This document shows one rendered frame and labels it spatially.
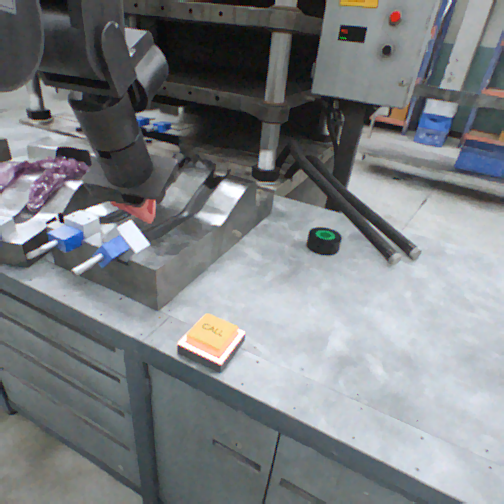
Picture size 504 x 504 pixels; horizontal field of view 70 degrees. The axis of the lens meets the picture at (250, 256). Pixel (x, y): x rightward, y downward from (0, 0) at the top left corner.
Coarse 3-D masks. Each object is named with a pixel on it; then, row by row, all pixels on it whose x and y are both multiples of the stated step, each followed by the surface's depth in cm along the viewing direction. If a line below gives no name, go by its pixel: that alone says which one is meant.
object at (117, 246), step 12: (120, 228) 61; (132, 228) 63; (108, 240) 63; (120, 240) 61; (132, 240) 62; (144, 240) 64; (96, 252) 60; (108, 252) 58; (120, 252) 60; (132, 252) 62; (84, 264) 56
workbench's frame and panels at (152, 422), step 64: (0, 320) 97; (64, 320) 78; (0, 384) 119; (64, 384) 96; (128, 384) 78; (192, 384) 66; (128, 448) 98; (192, 448) 80; (256, 448) 68; (320, 448) 58
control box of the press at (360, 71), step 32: (352, 0) 103; (384, 0) 100; (416, 0) 97; (352, 32) 107; (384, 32) 103; (416, 32) 100; (320, 64) 114; (352, 64) 110; (384, 64) 107; (416, 64) 104; (352, 96) 114; (384, 96) 110; (352, 128) 123; (352, 160) 129
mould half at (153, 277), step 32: (192, 192) 83; (224, 192) 82; (256, 192) 99; (64, 224) 69; (192, 224) 76; (224, 224) 78; (256, 224) 95; (64, 256) 70; (160, 256) 63; (192, 256) 70; (128, 288) 65; (160, 288) 63
